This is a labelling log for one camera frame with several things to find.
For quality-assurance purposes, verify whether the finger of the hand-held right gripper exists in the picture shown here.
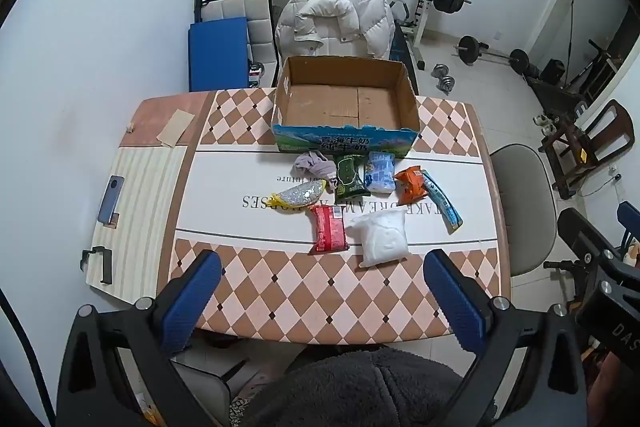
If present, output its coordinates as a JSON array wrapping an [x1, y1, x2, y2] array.
[[557, 208, 622, 274]]

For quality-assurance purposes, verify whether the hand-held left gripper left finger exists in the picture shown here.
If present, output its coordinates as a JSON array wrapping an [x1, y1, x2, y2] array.
[[57, 249, 223, 427]]

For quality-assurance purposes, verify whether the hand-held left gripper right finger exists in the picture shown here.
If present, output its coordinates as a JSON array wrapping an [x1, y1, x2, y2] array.
[[423, 249, 589, 427]]

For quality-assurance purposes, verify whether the white plastic bag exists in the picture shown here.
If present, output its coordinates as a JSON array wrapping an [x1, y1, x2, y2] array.
[[346, 208, 412, 269]]

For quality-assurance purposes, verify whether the long blue snack packet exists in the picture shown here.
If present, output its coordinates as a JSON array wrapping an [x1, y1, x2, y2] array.
[[421, 170, 464, 235]]

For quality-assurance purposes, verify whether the orange snack packet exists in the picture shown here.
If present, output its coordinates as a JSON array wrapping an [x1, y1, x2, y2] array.
[[394, 165, 430, 208]]

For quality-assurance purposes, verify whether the red snack packet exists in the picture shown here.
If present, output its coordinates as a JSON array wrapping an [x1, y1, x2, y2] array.
[[308, 203, 351, 255]]

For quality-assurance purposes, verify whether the blue and white packet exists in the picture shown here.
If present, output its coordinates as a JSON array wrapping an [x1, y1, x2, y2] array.
[[364, 151, 397, 196]]

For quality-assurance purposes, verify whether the silver and yellow packet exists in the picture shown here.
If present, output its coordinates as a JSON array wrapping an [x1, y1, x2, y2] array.
[[269, 179, 328, 210]]

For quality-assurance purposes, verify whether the green snack packet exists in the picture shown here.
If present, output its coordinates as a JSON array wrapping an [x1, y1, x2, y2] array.
[[334, 154, 368, 200]]

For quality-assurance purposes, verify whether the grey cloth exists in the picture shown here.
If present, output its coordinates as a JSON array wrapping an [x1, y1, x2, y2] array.
[[293, 151, 337, 180]]

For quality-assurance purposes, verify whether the cardboard box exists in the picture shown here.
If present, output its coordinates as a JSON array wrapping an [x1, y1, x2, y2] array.
[[271, 55, 421, 155]]

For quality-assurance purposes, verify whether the blue padded seat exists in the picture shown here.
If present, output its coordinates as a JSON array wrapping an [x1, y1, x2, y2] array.
[[617, 202, 640, 249]]

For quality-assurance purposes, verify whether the beige round chair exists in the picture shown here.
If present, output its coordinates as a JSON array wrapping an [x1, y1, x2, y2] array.
[[490, 144, 559, 278]]

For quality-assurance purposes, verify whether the diamond patterned tablecloth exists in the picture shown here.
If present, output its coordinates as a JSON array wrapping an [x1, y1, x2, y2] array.
[[85, 88, 512, 347]]

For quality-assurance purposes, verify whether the dark wooden chair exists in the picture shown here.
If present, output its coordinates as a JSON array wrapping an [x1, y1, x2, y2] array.
[[540, 99, 636, 200]]

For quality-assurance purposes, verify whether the grey fleece clothing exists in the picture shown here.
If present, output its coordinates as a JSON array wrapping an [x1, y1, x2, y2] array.
[[240, 347, 471, 427]]

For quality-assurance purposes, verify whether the blue smartphone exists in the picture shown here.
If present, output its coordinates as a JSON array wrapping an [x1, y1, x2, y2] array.
[[97, 175, 125, 226]]

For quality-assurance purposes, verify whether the brown paper piece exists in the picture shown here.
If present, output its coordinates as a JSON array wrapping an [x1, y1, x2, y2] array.
[[156, 109, 195, 148]]

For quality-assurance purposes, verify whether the small barbell with plates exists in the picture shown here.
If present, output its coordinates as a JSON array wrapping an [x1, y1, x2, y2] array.
[[454, 35, 531, 74]]

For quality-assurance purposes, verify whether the blue folded mat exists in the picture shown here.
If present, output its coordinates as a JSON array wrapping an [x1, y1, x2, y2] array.
[[188, 17, 251, 92]]

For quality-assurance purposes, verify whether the white cushioned chair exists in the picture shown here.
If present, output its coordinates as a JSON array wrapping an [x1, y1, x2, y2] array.
[[194, 0, 279, 86]]

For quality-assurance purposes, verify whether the white puffer jacket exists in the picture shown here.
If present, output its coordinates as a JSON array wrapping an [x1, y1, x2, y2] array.
[[275, 0, 396, 60]]

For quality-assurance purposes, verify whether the black metal bracket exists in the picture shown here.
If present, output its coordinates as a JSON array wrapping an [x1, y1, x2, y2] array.
[[81, 246, 113, 286]]

